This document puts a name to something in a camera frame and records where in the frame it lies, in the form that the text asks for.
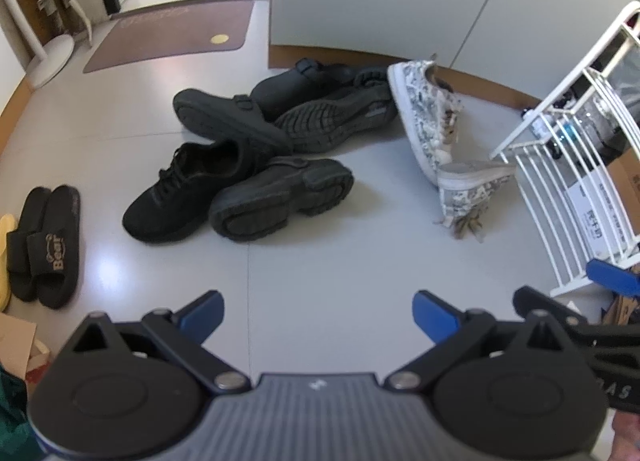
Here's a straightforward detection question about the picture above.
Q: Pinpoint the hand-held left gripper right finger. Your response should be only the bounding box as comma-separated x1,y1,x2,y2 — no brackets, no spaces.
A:
385,290,577,396

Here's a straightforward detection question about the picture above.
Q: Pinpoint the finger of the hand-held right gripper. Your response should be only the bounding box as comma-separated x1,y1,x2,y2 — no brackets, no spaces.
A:
586,257,640,298
512,285,593,338

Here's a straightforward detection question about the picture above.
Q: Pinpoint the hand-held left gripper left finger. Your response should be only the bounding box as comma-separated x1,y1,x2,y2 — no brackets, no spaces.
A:
73,289,251,396

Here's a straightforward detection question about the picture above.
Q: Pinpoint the black lace-up sneaker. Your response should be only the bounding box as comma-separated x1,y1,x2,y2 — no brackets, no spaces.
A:
122,140,261,245
272,84,399,154

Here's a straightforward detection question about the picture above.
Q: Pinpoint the white shoe rack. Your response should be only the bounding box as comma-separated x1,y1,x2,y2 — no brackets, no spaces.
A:
489,1,640,298

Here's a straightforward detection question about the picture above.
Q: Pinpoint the white printed sneaker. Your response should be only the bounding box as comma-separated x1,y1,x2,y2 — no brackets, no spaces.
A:
387,60,466,187
432,161,517,242

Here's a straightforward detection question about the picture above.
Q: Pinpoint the black buckle clog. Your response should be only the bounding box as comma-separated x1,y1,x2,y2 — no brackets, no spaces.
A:
250,58,361,122
172,88,296,157

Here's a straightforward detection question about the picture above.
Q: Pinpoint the white carton box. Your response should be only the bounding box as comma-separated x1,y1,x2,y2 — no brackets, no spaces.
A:
565,161,640,252

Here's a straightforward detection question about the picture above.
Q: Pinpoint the clear water bottle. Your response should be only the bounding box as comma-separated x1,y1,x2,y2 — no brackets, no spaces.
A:
550,114,591,157

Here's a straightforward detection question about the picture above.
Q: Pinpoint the black bear print slide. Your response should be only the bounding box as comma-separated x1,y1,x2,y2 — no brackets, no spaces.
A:
37,184,82,310
6,186,53,302

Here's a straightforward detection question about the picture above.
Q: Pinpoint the small white bottle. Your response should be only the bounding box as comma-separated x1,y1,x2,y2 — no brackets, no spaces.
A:
522,108,549,139

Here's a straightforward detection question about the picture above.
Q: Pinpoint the yellow slipper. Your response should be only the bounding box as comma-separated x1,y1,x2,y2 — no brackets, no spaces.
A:
0,214,16,313

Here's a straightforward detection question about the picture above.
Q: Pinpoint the green cloth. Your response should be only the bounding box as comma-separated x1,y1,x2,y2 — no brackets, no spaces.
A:
0,366,36,461

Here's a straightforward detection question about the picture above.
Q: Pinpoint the brown door mat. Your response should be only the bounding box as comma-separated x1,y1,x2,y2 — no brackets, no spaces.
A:
82,0,256,74

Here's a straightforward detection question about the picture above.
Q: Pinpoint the white fan stand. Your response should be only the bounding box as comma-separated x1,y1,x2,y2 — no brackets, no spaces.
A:
0,0,76,89

